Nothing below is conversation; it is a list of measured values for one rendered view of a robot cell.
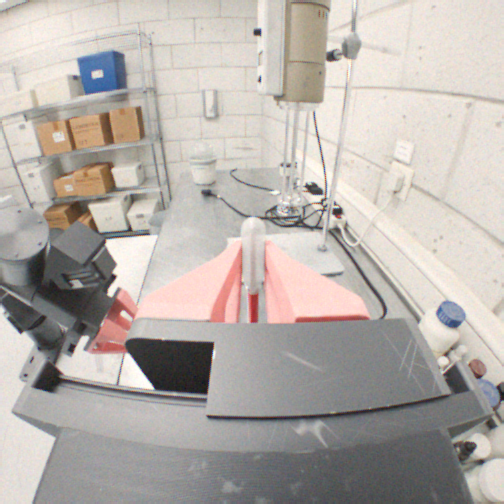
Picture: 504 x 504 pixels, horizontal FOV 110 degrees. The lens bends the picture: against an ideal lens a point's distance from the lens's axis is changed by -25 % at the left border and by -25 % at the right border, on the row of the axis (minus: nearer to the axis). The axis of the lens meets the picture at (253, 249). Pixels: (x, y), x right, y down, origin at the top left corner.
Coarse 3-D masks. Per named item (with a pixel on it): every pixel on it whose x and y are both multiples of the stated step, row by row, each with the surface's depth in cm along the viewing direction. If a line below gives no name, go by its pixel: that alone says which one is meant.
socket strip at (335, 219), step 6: (306, 180) 108; (306, 192) 98; (306, 198) 99; (312, 198) 92; (318, 198) 90; (312, 204) 93; (324, 216) 83; (336, 216) 78; (342, 216) 78; (330, 222) 78; (336, 222) 77; (342, 222) 78; (336, 228) 79
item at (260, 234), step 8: (256, 224) 11; (256, 232) 11; (264, 232) 11; (256, 240) 11; (264, 240) 11; (256, 248) 11; (264, 248) 12; (256, 256) 11; (264, 256) 12; (256, 264) 12; (256, 272) 12; (256, 280) 12; (256, 288) 13
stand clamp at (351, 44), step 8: (328, 40) 37; (336, 40) 37; (344, 40) 37; (352, 40) 36; (360, 40) 37; (344, 48) 38; (352, 48) 37; (360, 48) 37; (368, 48) 38; (376, 48) 38; (384, 48) 38; (392, 48) 38; (328, 56) 45; (336, 56) 43; (344, 56) 39; (352, 56) 38
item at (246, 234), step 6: (246, 222) 11; (246, 228) 11; (246, 234) 11; (246, 240) 11; (246, 246) 11; (246, 252) 11; (246, 258) 12; (246, 264) 12; (246, 270) 12; (246, 276) 12; (246, 282) 13
